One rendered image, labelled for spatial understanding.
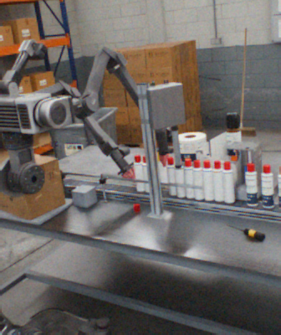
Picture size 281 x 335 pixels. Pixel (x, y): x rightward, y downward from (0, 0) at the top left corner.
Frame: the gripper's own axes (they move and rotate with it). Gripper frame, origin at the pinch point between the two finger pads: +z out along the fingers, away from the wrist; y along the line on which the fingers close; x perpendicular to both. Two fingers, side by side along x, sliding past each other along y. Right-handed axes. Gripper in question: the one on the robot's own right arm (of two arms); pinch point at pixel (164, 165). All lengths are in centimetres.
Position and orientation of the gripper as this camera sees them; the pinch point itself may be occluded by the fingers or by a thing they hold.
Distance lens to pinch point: 246.0
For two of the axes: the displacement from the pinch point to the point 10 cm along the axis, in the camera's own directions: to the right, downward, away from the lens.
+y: -8.4, -0.6, 5.4
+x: -5.3, 3.0, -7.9
